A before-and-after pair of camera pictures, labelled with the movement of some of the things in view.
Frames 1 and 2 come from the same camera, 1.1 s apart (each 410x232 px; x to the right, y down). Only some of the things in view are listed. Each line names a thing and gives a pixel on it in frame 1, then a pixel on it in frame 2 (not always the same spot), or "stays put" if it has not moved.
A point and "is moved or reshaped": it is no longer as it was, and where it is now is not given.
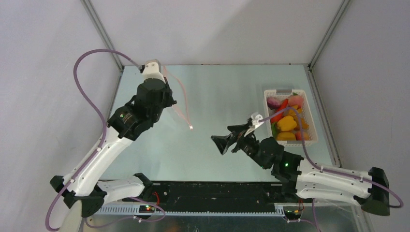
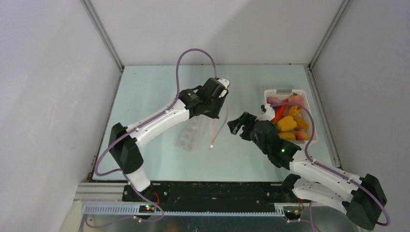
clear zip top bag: [179, 94] is moved or reshaped
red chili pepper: [283, 105] stays put
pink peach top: [295, 100] stays put
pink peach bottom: [298, 136] stays put
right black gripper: [239, 140] -> [248, 127]
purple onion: [272, 103] stays put
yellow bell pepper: [286, 123] stays put
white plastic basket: [313, 132] stays put
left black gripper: [170, 101] -> [215, 114]
